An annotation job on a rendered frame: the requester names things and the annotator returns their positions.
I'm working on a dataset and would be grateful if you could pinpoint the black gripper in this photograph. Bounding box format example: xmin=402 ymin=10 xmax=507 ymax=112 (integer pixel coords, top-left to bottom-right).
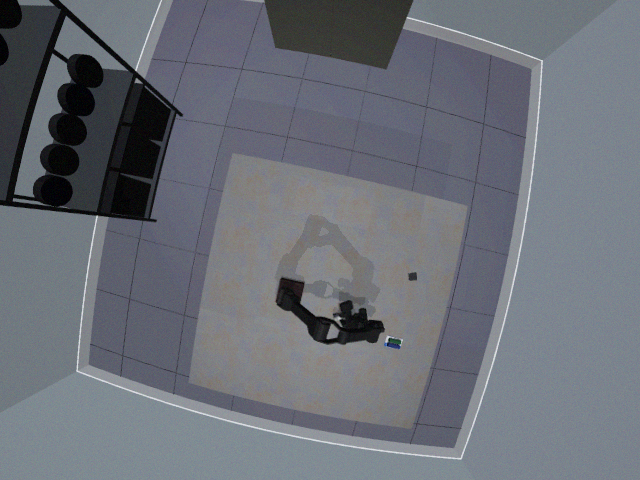
xmin=339 ymin=300 xmax=361 ymax=329

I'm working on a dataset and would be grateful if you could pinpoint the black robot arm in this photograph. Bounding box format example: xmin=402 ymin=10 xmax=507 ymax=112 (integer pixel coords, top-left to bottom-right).
xmin=277 ymin=287 xmax=385 ymax=345

